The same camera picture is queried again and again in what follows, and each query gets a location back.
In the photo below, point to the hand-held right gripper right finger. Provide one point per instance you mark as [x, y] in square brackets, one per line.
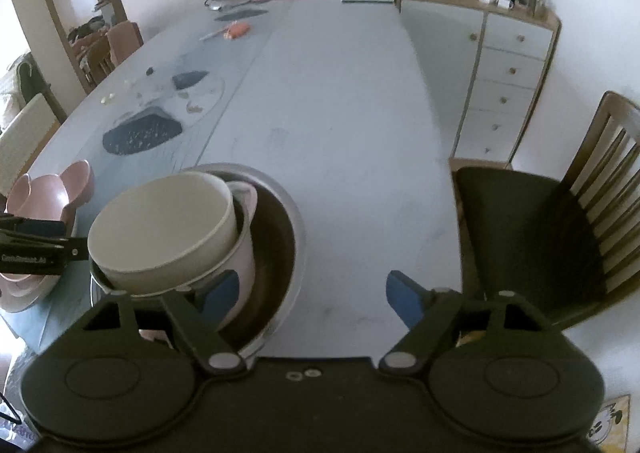
[405, 303]

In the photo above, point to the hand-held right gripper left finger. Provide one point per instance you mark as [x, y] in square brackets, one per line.
[222, 298]

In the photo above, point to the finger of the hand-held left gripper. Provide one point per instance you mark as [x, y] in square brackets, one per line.
[35, 239]
[35, 225]

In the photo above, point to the pink bear-shaped plate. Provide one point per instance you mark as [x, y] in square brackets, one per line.
[50, 193]

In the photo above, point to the large white plate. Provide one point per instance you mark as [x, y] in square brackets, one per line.
[35, 305]

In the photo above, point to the large stainless steel bowl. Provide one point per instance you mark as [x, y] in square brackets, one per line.
[275, 253]

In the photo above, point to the cream ceramic bowl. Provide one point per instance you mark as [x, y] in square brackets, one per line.
[160, 223]

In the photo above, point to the white covered sofa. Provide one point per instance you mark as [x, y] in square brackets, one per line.
[30, 133]

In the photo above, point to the wooden slat-back chair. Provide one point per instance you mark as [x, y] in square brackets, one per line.
[515, 233]

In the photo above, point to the wooden chair with towel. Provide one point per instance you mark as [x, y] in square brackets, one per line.
[97, 58]

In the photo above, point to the pink towel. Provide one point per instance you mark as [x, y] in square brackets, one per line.
[125, 40]

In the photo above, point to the cartoon printed floor mat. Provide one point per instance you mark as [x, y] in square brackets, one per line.
[610, 423]

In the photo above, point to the white drawer cabinet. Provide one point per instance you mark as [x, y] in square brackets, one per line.
[510, 83]

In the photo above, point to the small orange case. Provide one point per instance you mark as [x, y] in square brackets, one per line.
[237, 30]

